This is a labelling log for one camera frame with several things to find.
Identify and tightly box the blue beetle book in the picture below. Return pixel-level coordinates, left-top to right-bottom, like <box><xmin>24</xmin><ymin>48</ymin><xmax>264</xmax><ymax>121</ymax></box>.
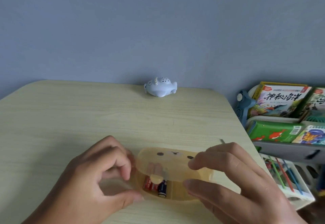
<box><xmin>292</xmin><ymin>125</ymin><xmax>325</xmax><ymax>145</ymax></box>

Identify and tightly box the green fish book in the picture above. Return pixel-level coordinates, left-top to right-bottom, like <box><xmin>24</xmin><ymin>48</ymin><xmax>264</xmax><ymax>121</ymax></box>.
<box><xmin>247</xmin><ymin>120</ymin><xmax>304</xmax><ymax>143</ymax></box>

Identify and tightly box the orange bear storage box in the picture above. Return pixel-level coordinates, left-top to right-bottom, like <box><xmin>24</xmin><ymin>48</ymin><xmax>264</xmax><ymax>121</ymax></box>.
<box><xmin>134</xmin><ymin>147</ymin><xmax>214</xmax><ymax>202</ymax></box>

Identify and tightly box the green stick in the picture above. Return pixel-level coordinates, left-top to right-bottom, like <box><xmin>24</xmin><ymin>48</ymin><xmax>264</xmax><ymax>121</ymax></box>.
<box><xmin>268</xmin><ymin>156</ymin><xmax>286</xmax><ymax>189</ymax></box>

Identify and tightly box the blue stick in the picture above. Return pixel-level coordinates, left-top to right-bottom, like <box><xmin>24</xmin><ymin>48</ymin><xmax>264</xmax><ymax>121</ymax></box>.
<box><xmin>282</xmin><ymin>159</ymin><xmax>304</xmax><ymax>195</ymax></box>

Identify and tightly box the blue silver-ended battery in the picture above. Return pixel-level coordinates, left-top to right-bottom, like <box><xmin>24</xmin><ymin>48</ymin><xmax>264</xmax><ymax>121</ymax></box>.
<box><xmin>157</xmin><ymin>180</ymin><xmax>169</xmax><ymax>198</ymax></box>

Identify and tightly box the bird picture book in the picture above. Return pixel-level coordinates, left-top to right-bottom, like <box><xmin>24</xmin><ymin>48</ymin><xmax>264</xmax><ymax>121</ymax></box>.
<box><xmin>299</xmin><ymin>87</ymin><xmax>325</xmax><ymax>120</ymax></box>

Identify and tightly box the person's left forearm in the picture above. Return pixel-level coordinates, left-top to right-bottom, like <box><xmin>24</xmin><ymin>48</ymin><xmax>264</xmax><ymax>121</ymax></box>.
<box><xmin>21</xmin><ymin>198</ymin><xmax>84</xmax><ymax>224</ymax></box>

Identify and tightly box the person's left hand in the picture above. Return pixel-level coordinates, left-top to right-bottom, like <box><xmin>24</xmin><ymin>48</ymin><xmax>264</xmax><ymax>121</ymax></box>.
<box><xmin>50</xmin><ymin>135</ymin><xmax>144</xmax><ymax>224</ymax></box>

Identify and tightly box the dark blue plastic item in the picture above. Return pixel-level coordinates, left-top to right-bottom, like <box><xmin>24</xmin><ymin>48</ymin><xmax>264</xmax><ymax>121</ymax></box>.
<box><xmin>316</xmin><ymin>165</ymin><xmax>325</xmax><ymax>196</ymax></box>

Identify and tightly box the children's book rack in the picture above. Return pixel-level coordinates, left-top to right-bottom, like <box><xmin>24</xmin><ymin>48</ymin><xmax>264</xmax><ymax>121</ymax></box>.
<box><xmin>235</xmin><ymin>84</ymin><xmax>325</xmax><ymax>165</ymax></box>

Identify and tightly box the red stick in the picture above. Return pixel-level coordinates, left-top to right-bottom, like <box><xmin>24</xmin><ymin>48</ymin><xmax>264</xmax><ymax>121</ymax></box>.
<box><xmin>275</xmin><ymin>158</ymin><xmax>295</xmax><ymax>192</ymax></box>

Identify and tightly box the white shape sorter box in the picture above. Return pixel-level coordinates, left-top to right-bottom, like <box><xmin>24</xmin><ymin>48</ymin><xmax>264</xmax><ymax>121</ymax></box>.
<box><xmin>259</xmin><ymin>152</ymin><xmax>315</xmax><ymax>210</ymax></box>

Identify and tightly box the person's right hand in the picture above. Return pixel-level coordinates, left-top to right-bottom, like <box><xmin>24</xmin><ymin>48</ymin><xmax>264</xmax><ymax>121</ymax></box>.
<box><xmin>183</xmin><ymin>142</ymin><xmax>305</xmax><ymax>224</ymax></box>

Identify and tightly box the ocean picture book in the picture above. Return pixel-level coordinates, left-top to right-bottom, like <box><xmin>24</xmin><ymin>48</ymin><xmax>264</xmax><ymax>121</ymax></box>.
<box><xmin>247</xmin><ymin>81</ymin><xmax>312</xmax><ymax>119</ymax></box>

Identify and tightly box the blue toy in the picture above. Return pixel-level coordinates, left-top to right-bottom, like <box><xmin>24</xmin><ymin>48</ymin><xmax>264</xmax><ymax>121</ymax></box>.
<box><xmin>143</xmin><ymin>77</ymin><xmax>178</xmax><ymax>98</ymax></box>

